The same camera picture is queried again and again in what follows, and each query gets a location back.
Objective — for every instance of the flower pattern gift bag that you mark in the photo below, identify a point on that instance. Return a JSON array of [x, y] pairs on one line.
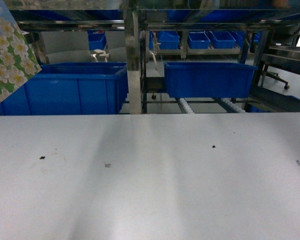
[[18, 63]]

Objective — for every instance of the white roller conveyor track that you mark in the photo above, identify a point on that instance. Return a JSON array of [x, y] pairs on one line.
[[184, 106]]

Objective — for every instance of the blue bin in middle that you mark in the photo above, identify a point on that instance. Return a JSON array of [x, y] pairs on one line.
[[208, 79]]

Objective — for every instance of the blue bin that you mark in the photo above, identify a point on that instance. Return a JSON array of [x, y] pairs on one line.
[[208, 79], [71, 88]]

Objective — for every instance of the blue bin on left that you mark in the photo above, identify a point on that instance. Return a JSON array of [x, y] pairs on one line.
[[71, 88]]

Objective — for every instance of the black office chair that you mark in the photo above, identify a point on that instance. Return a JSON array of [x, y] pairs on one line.
[[282, 53]]

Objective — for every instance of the steel rack upright post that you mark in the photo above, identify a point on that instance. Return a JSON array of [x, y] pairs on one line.
[[133, 55]]

